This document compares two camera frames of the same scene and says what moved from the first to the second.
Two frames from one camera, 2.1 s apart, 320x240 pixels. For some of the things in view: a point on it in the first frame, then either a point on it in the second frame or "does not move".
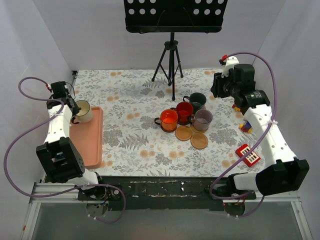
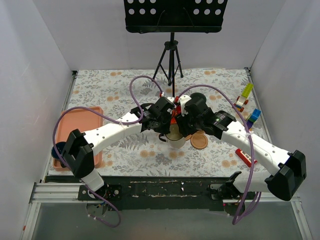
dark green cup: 198,99 does not move
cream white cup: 85,115 -> 175,140
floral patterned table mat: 169,123 does not move
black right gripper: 216,86 -> 183,122
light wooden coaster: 199,141 does not move
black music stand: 174,16 does not move
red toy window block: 251,159 does not move
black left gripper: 74,109 -> 164,119
